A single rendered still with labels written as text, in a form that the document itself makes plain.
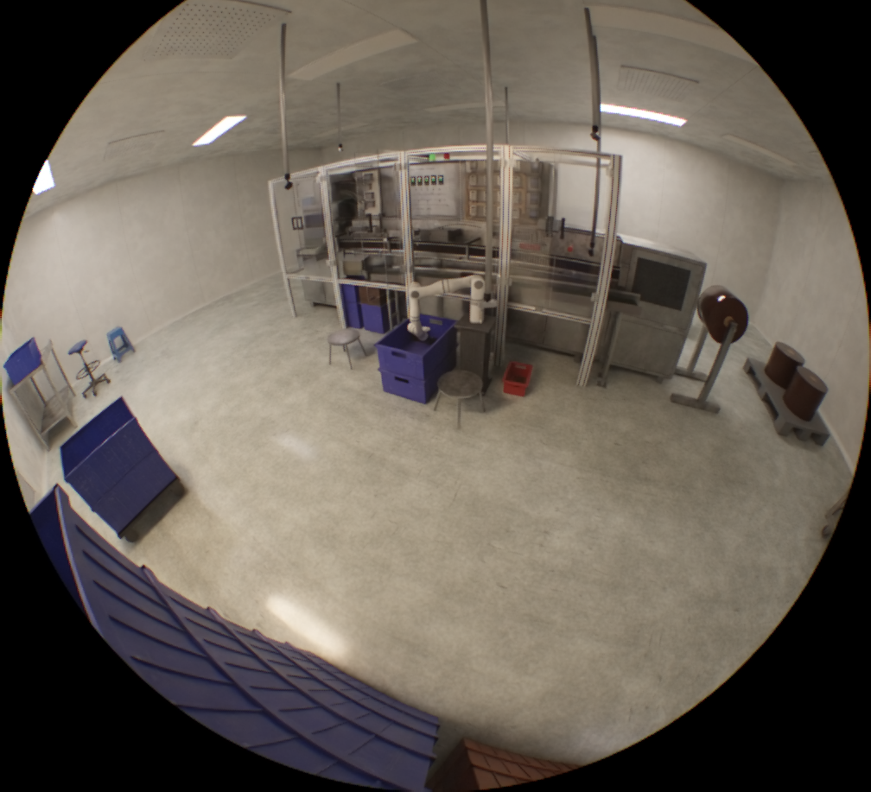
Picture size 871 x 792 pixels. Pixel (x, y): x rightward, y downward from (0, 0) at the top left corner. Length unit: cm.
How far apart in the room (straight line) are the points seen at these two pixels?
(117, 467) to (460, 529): 194
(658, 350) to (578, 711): 254
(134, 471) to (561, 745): 243
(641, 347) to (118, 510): 390
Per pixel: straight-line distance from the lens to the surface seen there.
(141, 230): 602
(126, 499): 221
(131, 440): 205
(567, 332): 279
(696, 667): 188
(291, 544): 177
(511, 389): 239
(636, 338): 278
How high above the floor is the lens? 148
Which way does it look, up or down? 31 degrees down
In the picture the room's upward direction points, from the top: 2 degrees counter-clockwise
